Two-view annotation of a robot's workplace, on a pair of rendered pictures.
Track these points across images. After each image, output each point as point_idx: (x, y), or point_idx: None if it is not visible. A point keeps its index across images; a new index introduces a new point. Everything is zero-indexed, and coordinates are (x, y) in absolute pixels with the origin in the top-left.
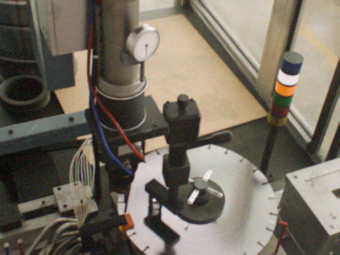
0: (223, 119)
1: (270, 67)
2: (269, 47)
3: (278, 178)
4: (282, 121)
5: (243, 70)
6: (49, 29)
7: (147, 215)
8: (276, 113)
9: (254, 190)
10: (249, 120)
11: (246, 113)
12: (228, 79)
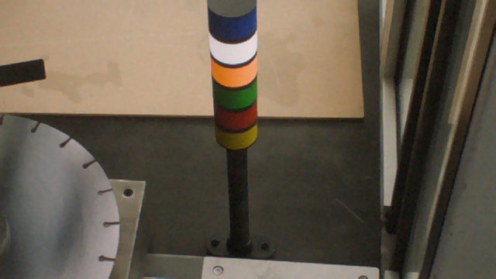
0: (261, 97)
1: (389, 15)
2: None
3: (280, 259)
4: (234, 140)
5: (380, 7)
6: None
7: None
8: (217, 117)
9: (71, 263)
10: (313, 116)
11: (318, 99)
12: (336, 18)
